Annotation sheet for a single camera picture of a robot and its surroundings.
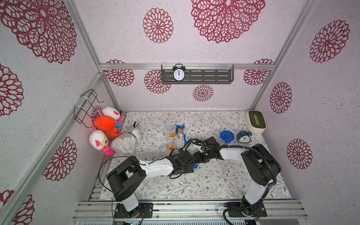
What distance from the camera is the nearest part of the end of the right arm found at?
769mm

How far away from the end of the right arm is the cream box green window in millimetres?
397

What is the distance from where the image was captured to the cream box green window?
3.44 ft
